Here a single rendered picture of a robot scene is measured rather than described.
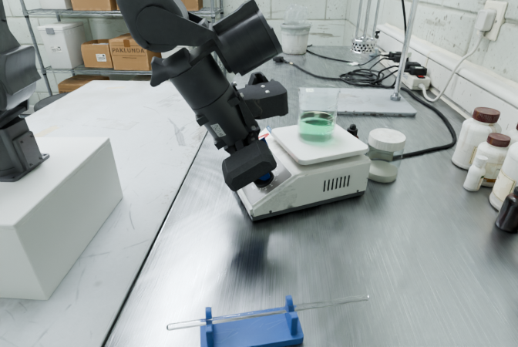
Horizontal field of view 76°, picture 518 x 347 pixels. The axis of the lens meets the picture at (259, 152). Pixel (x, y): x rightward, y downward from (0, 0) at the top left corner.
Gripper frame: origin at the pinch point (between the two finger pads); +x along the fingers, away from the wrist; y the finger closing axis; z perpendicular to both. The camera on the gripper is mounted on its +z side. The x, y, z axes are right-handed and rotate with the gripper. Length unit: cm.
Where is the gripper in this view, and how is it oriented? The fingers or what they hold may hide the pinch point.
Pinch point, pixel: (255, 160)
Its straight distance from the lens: 47.4
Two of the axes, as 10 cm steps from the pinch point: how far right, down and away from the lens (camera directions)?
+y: -2.2, -5.3, 8.2
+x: 4.6, 6.8, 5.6
